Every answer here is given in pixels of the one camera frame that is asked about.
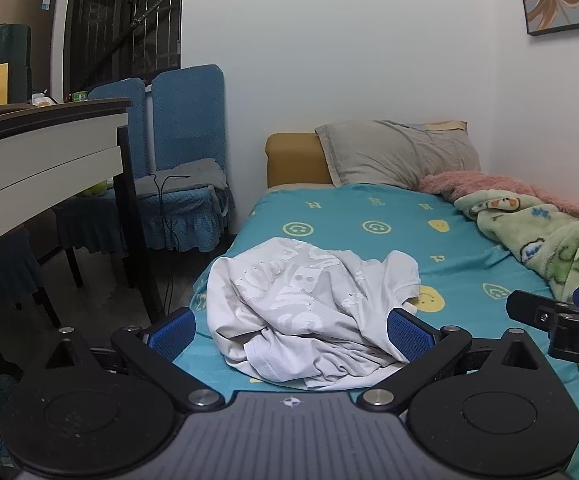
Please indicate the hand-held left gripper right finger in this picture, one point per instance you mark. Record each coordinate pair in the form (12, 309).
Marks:
(410, 336)

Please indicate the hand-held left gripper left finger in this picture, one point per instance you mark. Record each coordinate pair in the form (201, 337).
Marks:
(172, 335)

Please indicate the white printed t-shirt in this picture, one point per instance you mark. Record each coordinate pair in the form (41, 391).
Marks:
(299, 310)

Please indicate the green cartoon printed blanket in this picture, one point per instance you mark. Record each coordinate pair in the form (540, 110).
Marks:
(559, 245)

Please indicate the pink fluffy blanket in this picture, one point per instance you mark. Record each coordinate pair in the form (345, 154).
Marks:
(519, 187)

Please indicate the grey cloth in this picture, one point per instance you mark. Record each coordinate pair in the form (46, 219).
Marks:
(184, 175)

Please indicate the yellow green ball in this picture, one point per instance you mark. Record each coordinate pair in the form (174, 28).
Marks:
(94, 188)

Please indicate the dark blue covered chair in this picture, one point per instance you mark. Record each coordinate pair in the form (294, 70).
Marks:
(4, 270)

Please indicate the grey pillow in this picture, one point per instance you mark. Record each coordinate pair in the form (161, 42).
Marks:
(399, 155)

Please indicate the yellow blue pillow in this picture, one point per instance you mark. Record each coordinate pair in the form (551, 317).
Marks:
(444, 125)

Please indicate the yellow headboard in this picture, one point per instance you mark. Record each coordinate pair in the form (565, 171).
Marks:
(294, 160)

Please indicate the white table with dark top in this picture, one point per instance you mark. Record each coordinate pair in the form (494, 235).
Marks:
(44, 155)

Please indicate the green cup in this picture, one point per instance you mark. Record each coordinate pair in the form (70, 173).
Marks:
(79, 96)

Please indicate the dark window with grille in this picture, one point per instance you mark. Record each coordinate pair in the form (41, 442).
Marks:
(119, 20)

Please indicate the silver refrigerator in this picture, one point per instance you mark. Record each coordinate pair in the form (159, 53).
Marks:
(29, 20)

